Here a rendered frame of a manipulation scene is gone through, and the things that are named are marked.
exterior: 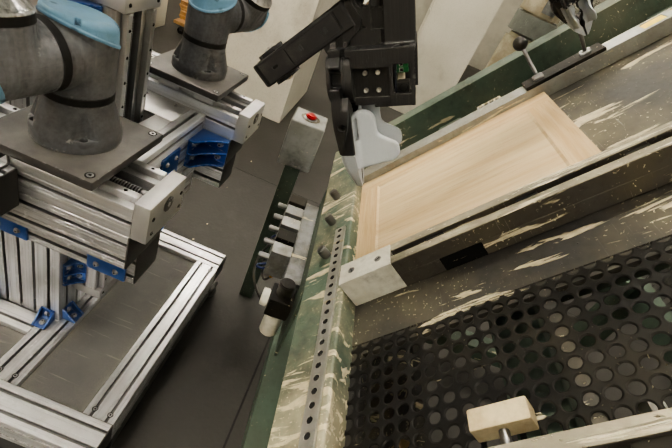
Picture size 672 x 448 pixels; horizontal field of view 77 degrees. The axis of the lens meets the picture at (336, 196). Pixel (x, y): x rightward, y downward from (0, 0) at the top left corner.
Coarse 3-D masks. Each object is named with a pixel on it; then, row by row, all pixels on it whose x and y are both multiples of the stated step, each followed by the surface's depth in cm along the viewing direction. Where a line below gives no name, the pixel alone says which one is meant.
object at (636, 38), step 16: (656, 16) 104; (624, 32) 107; (640, 32) 103; (656, 32) 102; (608, 48) 106; (624, 48) 105; (640, 48) 104; (592, 64) 108; (608, 64) 107; (560, 80) 110; (576, 80) 110; (512, 96) 116; (528, 96) 113; (480, 112) 119; (496, 112) 117; (448, 128) 123; (464, 128) 120; (416, 144) 128; (432, 144) 124; (400, 160) 127; (368, 176) 131
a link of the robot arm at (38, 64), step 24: (0, 0) 54; (24, 0) 57; (0, 24) 54; (24, 24) 56; (0, 48) 55; (24, 48) 58; (48, 48) 61; (0, 72) 56; (24, 72) 59; (48, 72) 62; (0, 96) 58; (24, 96) 62
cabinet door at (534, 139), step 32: (544, 96) 110; (480, 128) 117; (512, 128) 108; (544, 128) 99; (576, 128) 92; (416, 160) 124; (448, 160) 114; (480, 160) 105; (512, 160) 97; (544, 160) 90; (576, 160) 84; (384, 192) 121; (416, 192) 111; (448, 192) 102; (480, 192) 95; (384, 224) 108; (416, 224) 100
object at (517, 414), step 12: (480, 408) 56; (492, 408) 55; (504, 408) 54; (516, 408) 53; (528, 408) 52; (468, 420) 56; (480, 420) 55; (492, 420) 54; (504, 420) 53; (516, 420) 52; (528, 420) 52; (480, 432) 54; (492, 432) 54; (516, 432) 53
